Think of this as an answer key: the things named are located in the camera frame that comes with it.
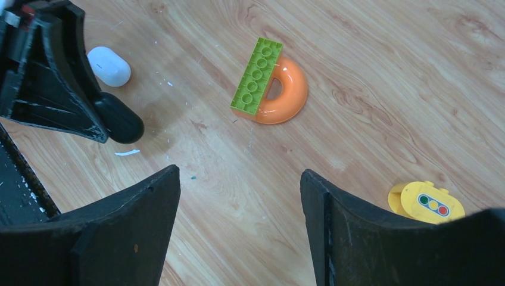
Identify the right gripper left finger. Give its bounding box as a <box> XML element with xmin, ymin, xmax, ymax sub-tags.
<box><xmin>1</xmin><ymin>165</ymin><xmax>181</xmax><ymax>285</ymax></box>

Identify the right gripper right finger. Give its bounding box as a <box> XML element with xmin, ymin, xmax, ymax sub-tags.
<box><xmin>300</xmin><ymin>169</ymin><xmax>504</xmax><ymax>285</ymax></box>

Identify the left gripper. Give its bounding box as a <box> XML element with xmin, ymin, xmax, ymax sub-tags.
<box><xmin>1</xmin><ymin>1</ymin><xmax>109</xmax><ymax>143</ymax></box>

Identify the white earbud charging case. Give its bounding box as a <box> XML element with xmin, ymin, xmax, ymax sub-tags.
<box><xmin>87</xmin><ymin>46</ymin><xmax>131</xmax><ymax>88</ymax></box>

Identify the black earbud charging case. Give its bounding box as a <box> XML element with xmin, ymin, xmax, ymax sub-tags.
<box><xmin>93</xmin><ymin>91</ymin><xmax>145</xmax><ymax>144</ymax></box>

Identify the yellow small toy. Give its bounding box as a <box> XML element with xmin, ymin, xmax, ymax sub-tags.
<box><xmin>388</xmin><ymin>181</ymin><xmax>466</xmax><ymax>224</ymax></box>

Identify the orange toy piece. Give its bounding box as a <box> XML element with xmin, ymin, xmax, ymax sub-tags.
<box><xmin>232</xmin><ymin>56</ymin><xmax>308</xmax><ymax>125</ymax></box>

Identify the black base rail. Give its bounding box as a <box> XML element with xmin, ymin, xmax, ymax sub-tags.
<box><xmin>0</xmin><ymin>126</ymin><xmax>61</xmax><ymax>227</ymax></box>

